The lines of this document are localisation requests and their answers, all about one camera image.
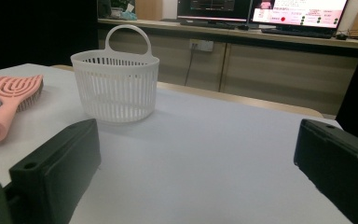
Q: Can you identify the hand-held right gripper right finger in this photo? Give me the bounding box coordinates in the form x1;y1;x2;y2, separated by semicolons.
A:
293;119;358;224

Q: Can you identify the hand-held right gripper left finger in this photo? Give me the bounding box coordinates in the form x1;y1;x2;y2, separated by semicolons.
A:
4;119;102;224

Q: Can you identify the pink hairbrush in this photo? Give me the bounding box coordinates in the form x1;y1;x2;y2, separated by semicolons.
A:
0;74;45;144

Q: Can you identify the beige cabinet counter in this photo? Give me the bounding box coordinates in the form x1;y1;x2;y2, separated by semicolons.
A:
97;18;358;116

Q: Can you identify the white table sheet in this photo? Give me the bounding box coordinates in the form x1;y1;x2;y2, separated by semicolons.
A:
0;63;353;224

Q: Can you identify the black keyboard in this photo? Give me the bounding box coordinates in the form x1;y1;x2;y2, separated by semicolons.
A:
260;27;334;39
180;20;232;30

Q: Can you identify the bright screen computer monitor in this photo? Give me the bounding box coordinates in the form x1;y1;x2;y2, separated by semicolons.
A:
250;0;350;31

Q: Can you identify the blue tissue pack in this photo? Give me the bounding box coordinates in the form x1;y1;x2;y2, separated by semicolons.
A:
110;3;138;21

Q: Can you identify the brown wooden box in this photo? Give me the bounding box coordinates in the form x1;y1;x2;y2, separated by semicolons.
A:
134;0;164;21

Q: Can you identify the dark screen computer monitor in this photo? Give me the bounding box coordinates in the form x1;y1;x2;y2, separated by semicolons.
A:
176;0;254;23

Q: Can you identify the black power cable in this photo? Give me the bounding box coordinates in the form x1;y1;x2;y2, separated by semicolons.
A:
184;46;198;87

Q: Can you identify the white wall outlet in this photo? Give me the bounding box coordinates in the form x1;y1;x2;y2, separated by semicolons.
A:
189;39;214;52

